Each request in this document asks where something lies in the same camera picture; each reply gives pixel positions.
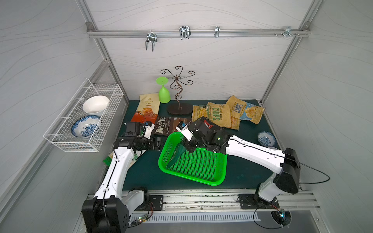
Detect green-label kettle chips bag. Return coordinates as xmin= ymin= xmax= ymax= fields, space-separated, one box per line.
xmin=192 ymin=102 xmax=232 ymax=127

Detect black Krax chips bag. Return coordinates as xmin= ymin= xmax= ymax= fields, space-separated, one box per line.
xmin=204 ymin=117 xmax=215 ymax=129

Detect green Real chips bag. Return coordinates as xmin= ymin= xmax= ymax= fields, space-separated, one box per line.
xmin=168 ymin=144 xmax=186 ymax=168

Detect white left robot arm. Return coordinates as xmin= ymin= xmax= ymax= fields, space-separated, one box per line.
xmin=82 ymin=137 xmax=163 ymax=233

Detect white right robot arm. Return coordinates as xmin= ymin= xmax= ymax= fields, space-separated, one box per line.
xmin=176 ymin=117 xmax=301 ymax=207

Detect brown Kettle chips bag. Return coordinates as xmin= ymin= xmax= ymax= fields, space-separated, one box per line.
xmin=152 ymin=116 xmax=191 ymax=136

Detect green plastic basket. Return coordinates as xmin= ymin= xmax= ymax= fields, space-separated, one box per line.
xmin=158 ymin=132 xmax=227 ymax=186

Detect orange cheddar chips bag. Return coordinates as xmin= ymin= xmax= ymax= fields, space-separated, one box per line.
xmin=131 ymin=93 xmax=160 ymax=124

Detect blue Sea Salt chips bag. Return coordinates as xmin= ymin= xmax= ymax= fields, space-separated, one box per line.
xmin=226 ymin=96 xmax=264 ymax=124

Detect dark metal ornament stand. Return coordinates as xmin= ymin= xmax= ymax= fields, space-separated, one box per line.
xmin=160 ymin=66 xmax=195 ymax=115

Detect green plastic wine glass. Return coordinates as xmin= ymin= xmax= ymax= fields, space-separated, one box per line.
xmin=156 ymin=77 xmax=171 ymax=103

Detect green seaweed snack bag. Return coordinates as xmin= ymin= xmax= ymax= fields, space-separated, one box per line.
xmin=102 ymin=151 xmax=143 ymax=168

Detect small blue patterned bowl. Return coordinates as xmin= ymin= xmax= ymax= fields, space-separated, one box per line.
xmin=257 ymin=131 xmax=276 ymax=147

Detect white ceramic bowl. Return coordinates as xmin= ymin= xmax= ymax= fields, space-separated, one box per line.
xmin=83 ymin=95 xmax=110 ymax=116

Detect blue patterned ceramic bowl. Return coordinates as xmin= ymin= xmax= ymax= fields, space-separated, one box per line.
xmin=71 ymin=115 xmax=101 ymax=138

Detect small metal hook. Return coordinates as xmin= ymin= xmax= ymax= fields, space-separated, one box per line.
xmin=214 ymin=26 xmax=220 ymax=38

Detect metal clip hook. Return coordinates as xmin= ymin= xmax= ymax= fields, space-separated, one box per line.
xmin=179 ymin=26 xmax=191 ymax=40

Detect metal double hook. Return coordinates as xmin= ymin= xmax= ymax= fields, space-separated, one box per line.
xmin=145 ymin=32 xmax=158 ymax=51

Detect metal corner hook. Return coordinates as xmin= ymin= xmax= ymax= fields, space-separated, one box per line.
xmin=274 ymin=26 xmax=296 ymax=38

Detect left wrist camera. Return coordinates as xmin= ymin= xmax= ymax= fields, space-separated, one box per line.
xmin=143 ymin=121 xmax=155 ymax=139

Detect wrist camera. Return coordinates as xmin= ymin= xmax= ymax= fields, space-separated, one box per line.
xmin=143 ymin=121 xmax=155 ymax=139
xmin=176 ymin=121 xmax=193 ymax=141

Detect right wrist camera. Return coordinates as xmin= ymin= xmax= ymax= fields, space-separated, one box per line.
xmin=176 ymin=121 xmax=193 ymax=141

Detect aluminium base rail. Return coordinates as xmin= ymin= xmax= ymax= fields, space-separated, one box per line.
xmin=84 ymin=187 xmax=321 ymax=223

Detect white wire wall basket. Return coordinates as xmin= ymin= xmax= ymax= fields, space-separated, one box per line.
xmin=43 ymin=79 xmax=123 ymax=152

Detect aluminium top rail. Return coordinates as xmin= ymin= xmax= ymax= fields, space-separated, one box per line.
xmin=87 ymin=25 xmax=311 ymax=39

